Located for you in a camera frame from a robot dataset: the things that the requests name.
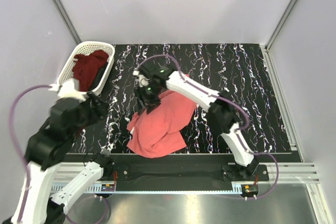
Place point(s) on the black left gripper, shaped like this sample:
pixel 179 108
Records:
pixel 99 111

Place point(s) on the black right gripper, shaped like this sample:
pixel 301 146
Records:
pixel 151 104

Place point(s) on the pink t shirt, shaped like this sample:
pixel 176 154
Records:
pixel 157 134

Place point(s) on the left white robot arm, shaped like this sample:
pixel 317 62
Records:
pixel 47 149

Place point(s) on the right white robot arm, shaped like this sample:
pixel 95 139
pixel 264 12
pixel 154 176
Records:
pixel 220 112

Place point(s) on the black garment in basket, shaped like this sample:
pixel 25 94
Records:
pixel 98 77

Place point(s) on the dark red t shirt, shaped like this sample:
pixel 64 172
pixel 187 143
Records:
pixel 87 66

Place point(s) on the white plastic laundry basket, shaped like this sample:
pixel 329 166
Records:
pixel 87 48

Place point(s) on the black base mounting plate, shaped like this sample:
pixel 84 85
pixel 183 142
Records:
pixel 179 172

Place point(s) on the grey slotted cable duct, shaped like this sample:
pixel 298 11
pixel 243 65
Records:
pixel 94 188

